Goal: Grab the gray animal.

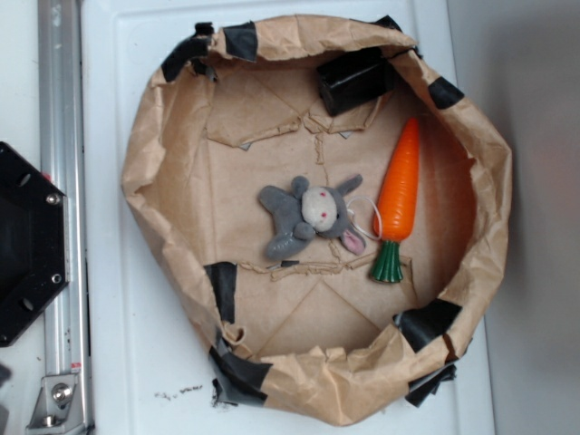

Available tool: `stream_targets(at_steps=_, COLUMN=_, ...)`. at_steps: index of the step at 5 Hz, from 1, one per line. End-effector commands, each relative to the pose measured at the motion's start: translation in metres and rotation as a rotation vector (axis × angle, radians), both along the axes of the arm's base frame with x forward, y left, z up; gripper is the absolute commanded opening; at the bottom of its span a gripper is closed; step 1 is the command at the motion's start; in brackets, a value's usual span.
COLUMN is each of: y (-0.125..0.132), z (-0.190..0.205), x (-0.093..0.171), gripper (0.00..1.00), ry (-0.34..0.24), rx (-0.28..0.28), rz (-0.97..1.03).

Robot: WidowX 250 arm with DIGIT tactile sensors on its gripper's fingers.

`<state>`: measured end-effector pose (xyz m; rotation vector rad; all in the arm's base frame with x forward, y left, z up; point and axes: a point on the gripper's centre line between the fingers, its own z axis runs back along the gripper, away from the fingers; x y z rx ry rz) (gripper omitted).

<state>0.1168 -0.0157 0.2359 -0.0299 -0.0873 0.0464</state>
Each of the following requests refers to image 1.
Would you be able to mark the white plastic tray board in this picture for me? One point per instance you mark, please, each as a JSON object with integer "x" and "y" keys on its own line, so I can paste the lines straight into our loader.
{"x": 150, "y": 374}

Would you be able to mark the metal corner bracket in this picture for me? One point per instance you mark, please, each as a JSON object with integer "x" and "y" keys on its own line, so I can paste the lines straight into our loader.
{"x": 58, "y": 409}

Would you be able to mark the orange plastic toy carrot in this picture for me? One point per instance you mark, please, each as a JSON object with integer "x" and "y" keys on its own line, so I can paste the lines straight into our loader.
{"x": 397, "y": 203}

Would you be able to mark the black rectangular block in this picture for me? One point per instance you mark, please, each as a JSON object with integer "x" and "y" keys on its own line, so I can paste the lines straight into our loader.
{"x": 353, "y": 79}

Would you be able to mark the gray plush bunny toy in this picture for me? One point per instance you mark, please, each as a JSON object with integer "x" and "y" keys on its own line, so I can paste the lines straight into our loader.
{"x": 305, "y": 212}

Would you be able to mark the brown paper bag bin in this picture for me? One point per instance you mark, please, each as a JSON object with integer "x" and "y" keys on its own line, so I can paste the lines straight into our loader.
{"x": 233, "y": 111}

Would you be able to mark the aluminum extrusion rail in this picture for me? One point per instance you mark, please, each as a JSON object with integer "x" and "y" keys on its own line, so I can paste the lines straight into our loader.
{"x": 66, "y": 319}

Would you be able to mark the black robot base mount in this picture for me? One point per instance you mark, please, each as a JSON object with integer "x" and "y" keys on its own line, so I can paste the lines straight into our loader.
{"x": 33, "y": 244}

